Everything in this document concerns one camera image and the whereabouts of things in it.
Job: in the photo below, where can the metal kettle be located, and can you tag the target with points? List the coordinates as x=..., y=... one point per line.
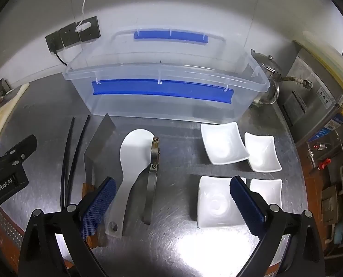
x=268, y=66

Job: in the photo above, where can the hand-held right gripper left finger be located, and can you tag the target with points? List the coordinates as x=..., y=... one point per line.
x=98, y=207

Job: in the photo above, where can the stainless steel appliance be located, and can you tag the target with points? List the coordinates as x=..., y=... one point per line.
x=307, y=104

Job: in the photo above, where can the clear plastic storage box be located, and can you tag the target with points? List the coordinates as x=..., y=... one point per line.
x=160, y=104

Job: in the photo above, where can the black wall socket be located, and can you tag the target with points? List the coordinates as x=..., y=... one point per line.
x=70, y=36
x=89, y=31
x=54, y=41

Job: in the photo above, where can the cream cutting board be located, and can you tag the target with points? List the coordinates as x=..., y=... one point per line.
x=4, y=109

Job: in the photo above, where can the black chopstick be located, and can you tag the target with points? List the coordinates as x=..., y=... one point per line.
x=67, y=155
x=78, y=155

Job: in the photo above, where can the perforated metal panel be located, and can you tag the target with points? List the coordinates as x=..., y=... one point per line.
x=7, y=230

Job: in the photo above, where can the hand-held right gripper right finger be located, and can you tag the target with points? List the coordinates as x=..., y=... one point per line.
x=248, y=205

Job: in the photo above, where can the small white square dish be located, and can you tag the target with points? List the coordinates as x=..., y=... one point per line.
x=268, y=192
x=262, y=153

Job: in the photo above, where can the white rice paddle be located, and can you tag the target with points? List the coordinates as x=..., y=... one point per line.
x=137, y=150

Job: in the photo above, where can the yellowish plastic strip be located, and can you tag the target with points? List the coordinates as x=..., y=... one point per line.
x=332, y=57

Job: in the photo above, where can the large white square dish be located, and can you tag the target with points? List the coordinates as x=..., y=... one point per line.
x=214, y=205
x=223, y=142

